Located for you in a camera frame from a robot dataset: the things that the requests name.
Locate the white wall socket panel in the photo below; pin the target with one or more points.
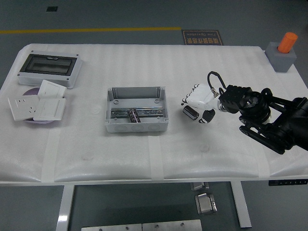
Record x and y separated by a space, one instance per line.
22 108

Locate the white tape strip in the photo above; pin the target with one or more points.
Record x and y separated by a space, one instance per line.
50 158

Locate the black floor hatch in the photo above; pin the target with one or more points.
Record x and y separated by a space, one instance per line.
51 9

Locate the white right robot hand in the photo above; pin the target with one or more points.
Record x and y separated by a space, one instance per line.
203 97

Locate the metal mounting rail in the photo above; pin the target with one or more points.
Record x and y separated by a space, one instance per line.
149 111

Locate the grey box with dark window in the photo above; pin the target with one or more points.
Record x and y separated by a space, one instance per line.
48 64

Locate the grey block holder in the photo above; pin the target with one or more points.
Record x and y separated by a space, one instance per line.
282 62

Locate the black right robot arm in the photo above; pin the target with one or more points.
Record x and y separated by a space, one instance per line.
260 108

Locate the grey metal base plate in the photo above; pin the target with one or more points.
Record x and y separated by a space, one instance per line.
111 227
172 225

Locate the black floor sign orange text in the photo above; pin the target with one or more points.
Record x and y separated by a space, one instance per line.
202 38

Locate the small silver metal block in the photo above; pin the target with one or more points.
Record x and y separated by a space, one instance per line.
198 186

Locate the purple plate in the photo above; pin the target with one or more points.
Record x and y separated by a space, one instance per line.
32 92

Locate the black table control panel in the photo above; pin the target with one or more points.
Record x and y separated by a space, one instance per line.
287 182

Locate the white foam mat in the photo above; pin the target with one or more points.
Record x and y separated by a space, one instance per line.
144 67

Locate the large silver metal block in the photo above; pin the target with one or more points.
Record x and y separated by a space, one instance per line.
205 204

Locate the white wall switch panel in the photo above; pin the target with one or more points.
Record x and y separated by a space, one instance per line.
51 89
51 109

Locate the orange cylinder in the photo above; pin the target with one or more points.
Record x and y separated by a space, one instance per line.
287 42

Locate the grey open junction box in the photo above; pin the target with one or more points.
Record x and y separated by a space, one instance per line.
136 127

